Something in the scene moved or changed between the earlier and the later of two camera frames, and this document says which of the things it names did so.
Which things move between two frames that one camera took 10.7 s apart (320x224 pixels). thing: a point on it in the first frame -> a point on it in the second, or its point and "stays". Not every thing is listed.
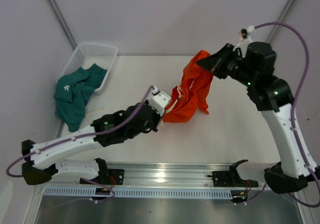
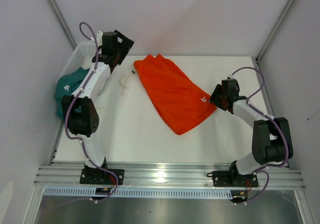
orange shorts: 191,94 -> 183,104
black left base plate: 117,174 stays
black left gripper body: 152,123 -> 116,51
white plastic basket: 104,55 stays
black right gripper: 222,56 -> 214,97
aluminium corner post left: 59,18 stays
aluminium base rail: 165,176 stays
